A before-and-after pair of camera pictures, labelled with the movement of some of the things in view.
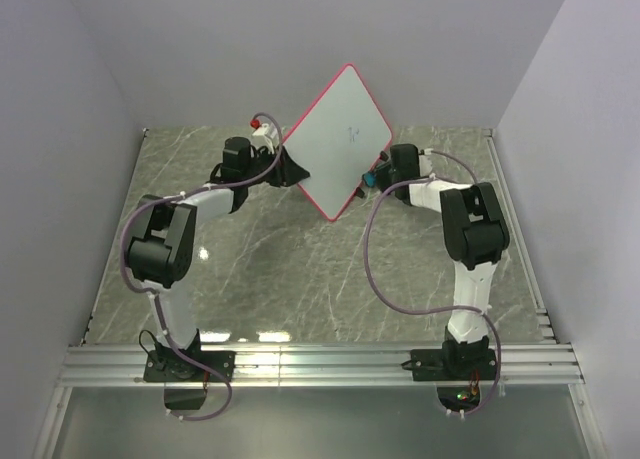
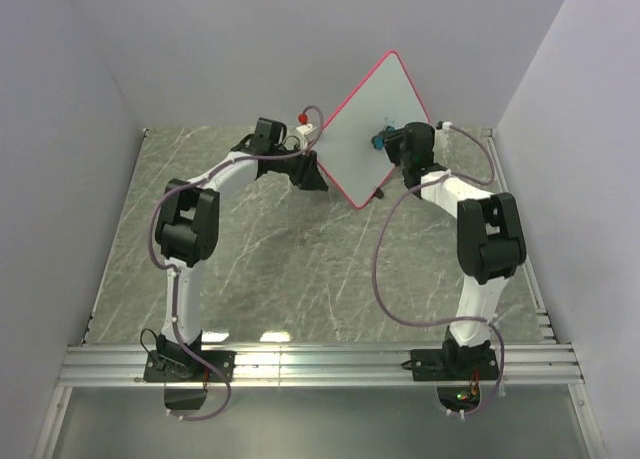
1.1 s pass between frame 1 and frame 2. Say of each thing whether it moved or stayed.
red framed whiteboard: moved
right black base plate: stayed
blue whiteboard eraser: moved
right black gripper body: moved
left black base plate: stayed
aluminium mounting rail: stayed
